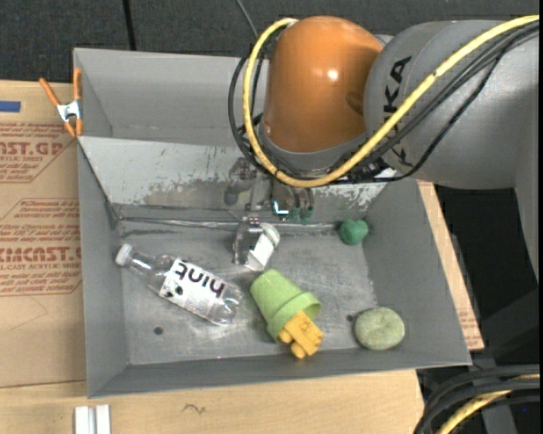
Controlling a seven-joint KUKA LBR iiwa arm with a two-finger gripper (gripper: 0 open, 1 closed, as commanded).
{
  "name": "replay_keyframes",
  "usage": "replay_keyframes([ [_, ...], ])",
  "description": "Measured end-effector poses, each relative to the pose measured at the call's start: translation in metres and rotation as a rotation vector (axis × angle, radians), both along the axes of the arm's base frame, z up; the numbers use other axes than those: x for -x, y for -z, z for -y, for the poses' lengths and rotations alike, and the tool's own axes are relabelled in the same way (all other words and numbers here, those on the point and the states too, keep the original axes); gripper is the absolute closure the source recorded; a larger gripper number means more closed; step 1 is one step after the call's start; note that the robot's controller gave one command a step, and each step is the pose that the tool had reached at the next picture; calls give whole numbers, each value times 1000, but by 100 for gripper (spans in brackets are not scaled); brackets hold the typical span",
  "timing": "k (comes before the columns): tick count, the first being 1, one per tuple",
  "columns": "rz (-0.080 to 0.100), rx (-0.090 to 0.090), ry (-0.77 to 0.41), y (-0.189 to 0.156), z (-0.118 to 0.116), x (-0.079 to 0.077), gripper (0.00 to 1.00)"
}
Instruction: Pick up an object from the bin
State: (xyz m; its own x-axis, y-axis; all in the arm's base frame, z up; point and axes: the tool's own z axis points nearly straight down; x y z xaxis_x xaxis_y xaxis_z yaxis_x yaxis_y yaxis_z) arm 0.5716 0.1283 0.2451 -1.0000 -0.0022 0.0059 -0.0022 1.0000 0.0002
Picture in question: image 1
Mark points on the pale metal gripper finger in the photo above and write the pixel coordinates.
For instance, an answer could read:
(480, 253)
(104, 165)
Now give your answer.
(246, 244)
(244, 172)

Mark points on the clear glass with white label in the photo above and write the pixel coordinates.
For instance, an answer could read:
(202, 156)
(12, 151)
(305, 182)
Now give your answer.
(267, 249)

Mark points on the light green plastic cup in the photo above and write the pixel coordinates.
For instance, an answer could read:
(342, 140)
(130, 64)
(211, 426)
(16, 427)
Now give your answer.
(280, 299)

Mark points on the clear plastic bottle, white label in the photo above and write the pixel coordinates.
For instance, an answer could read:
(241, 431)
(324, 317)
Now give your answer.
(190, 289)

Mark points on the dark green toy fruit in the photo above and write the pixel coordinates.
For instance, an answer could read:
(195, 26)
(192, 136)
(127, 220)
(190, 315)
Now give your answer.
(353, 232)

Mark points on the yellow toy block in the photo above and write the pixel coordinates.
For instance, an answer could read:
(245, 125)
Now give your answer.
(304, 336)

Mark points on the grey metal bin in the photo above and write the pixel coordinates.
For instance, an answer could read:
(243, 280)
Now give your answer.
(172, 346)

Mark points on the pale green round sponge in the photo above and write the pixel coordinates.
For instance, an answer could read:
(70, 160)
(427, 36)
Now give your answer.
(379, 329)

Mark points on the brown cardboard board, red print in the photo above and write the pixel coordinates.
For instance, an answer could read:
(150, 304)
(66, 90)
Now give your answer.
(31, 328)

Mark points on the black cylinder on white bracket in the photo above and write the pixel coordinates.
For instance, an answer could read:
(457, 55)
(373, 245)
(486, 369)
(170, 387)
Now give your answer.
(366, 172)

